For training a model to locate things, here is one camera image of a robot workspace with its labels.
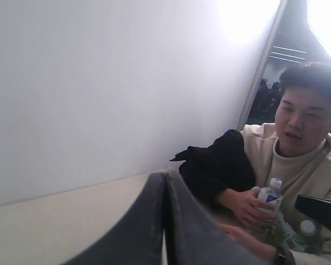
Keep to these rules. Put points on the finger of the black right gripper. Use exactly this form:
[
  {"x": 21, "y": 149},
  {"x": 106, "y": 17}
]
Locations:
[{"x": 315, "y": 208}]

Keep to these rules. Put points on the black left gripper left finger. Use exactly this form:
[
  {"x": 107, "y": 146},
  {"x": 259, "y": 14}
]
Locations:
[{"x": 138, "y": 236}]

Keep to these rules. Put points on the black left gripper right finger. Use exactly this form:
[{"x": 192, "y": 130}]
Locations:
[{"x": 192, "y": 236}]

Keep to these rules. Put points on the white cap green label bottle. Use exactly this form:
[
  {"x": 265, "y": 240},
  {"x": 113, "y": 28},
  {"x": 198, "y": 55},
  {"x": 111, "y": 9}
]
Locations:
[{"x": 282, "y": 234}]

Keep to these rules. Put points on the white blue label bottle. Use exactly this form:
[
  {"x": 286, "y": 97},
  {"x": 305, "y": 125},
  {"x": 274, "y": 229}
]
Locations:
[{"x": 270, "y": 195}]

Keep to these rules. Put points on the person's open right hand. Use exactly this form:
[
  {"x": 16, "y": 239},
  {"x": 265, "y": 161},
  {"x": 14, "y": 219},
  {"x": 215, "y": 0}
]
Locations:
[{"x": 249, "y": 210}]

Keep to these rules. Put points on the person's left hand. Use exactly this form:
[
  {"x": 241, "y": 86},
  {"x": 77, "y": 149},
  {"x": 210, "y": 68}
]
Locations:
[{"x": 263, "y": 251}]

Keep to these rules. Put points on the black smartwatch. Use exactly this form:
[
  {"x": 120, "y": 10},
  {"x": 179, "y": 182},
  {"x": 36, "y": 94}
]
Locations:
[{"x": 282, "y": 257}]

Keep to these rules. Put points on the man in cream sweater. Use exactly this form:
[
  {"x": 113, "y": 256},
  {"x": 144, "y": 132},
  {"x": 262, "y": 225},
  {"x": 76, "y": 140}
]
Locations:
[{"x": 295, "y": 148}]

